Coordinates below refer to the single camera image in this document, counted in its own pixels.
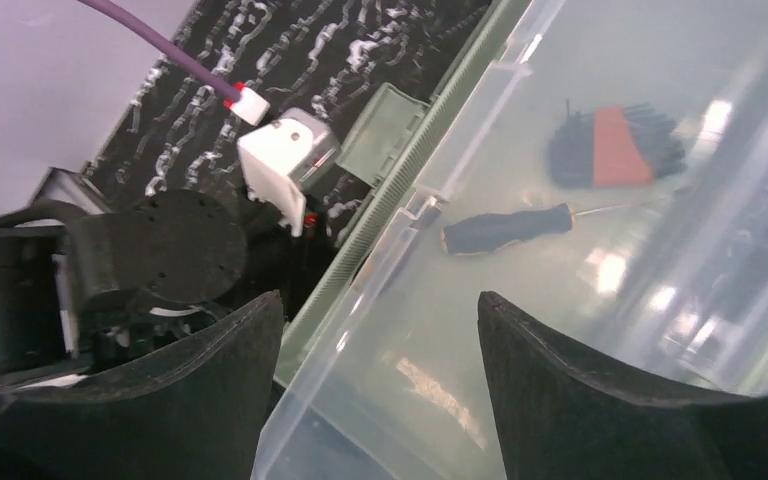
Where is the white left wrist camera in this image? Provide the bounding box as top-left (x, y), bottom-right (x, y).
top-left (236, 108), bottom-right (341, 237)

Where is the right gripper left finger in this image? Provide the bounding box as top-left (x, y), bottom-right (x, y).
top-left (0, 292), bottom-right (284, 479)

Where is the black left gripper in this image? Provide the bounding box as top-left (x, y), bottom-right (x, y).
top-left (0, 190), bottom-right (318, 381)

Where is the black yellow handle screwdriver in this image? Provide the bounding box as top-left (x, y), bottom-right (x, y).
top-left (440, 188), bottom-right (690, 256)

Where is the black hex key set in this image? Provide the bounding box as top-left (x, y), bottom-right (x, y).
top-left (546, 103), bottom-right (686, 189)

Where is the translucent lid green toolbox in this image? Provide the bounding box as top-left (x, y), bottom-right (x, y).
top-left (252, 1), bottom-right (768, 479)

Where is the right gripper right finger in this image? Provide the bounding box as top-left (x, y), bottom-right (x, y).
top-left (477, 291), bottom-right (768, 479)

